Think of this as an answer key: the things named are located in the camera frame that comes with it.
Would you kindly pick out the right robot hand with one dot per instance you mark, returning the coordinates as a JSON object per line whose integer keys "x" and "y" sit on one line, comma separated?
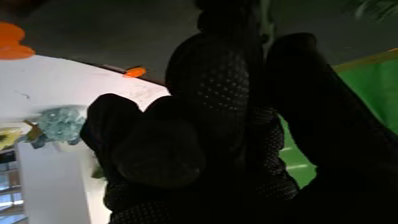
{"x": 223, "y": 140}

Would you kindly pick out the light blue flower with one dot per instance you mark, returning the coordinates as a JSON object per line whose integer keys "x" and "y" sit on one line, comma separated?
{"x": 58, "y": 125}

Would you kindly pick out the yellow flower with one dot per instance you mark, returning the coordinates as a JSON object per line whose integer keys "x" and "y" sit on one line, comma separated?
{"x": 7, "y": 137}

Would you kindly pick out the dark mat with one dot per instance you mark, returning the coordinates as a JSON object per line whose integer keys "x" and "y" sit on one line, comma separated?
{"x": 106, "y": 30}

